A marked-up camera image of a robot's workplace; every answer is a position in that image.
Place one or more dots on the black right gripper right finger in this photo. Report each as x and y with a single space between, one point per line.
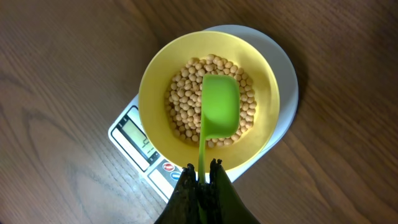
219 201

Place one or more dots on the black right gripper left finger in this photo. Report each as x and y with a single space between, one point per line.
182 207

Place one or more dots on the green plastic scoop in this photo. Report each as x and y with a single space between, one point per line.
219 119

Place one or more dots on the yellow plastic bowl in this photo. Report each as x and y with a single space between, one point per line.
169 60

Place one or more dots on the white digital kitchen scale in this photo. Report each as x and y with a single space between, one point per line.
127 134

